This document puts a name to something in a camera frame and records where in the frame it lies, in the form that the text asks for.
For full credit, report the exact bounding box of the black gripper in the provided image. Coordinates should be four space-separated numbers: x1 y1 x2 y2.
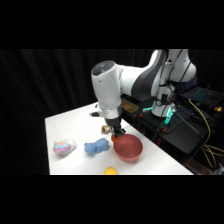
107 117 127 138

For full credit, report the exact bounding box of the pink bowl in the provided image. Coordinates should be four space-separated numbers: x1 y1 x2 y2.
113 133 144 164

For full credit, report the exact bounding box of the yellow ball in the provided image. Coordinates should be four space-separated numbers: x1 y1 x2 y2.
102 166 119 176

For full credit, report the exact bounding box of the brown plush toy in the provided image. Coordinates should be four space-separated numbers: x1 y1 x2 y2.
100 124 113 135

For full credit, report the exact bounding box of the blue crumpled cloth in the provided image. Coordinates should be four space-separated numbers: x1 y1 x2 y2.
83 138 112 157

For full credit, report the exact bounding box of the yellowish wrist-mounted board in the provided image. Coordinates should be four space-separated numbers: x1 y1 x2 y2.
120 98 139 113

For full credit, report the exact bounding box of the multicoloured toy in clear bag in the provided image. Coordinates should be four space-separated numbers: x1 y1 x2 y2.
52 136 77 157

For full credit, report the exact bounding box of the black robot stand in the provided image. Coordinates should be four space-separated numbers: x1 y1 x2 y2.
120 95 224 165

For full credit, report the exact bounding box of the black laptop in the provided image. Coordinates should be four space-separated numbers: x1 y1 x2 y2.
181 85 224 109

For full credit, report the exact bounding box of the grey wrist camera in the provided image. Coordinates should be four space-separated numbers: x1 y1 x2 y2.
88 103 104 118

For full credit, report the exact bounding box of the yellow cable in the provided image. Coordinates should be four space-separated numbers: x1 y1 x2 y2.
187 98 224 170

